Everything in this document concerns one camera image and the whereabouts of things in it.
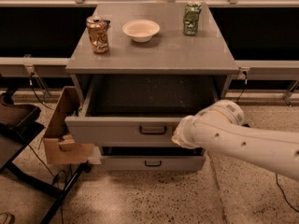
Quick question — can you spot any grey top drawer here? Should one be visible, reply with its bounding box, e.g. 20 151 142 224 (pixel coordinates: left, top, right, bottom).
65 74 218 147

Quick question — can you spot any grey drawer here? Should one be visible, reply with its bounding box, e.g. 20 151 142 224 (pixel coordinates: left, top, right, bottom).
100 147 206 172
65 74 218 147

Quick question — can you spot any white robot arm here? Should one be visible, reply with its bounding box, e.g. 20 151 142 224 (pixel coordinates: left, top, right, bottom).
172 100 299 180

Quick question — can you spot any grey drawer cabinet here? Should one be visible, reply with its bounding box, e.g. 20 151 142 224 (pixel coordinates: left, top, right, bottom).
64 1 240 173

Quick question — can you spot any grey bottom drawer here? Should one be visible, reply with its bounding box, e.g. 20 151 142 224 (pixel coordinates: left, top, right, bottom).
100 147 206 172

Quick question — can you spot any white bowl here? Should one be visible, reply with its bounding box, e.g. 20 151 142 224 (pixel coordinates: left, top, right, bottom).
122 20 160 43

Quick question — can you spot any crushed orange soda can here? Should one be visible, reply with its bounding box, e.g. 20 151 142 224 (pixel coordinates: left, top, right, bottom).
86 16 109 53

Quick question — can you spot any crushed green soda can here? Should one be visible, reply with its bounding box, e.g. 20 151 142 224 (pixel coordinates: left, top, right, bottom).
183 2 202 35

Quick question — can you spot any cardboard box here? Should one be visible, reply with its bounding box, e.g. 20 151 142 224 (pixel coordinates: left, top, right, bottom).
43 87 93 164

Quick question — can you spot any black chair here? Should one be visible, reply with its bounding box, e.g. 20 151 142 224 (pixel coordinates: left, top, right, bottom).
0 82 90 224

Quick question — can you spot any black top drawer handle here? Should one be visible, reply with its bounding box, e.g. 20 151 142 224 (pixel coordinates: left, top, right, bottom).
139 126 167 135

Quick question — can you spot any black drawer handle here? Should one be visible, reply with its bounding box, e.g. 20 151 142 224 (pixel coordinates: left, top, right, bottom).
139 126 167 135
144 161 162 167

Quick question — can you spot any black bottom drawer handle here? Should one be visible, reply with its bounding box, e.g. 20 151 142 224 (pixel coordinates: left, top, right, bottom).
144 161 162 167

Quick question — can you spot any black floor cable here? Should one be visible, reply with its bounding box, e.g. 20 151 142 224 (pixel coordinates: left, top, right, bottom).
275 173 299 213

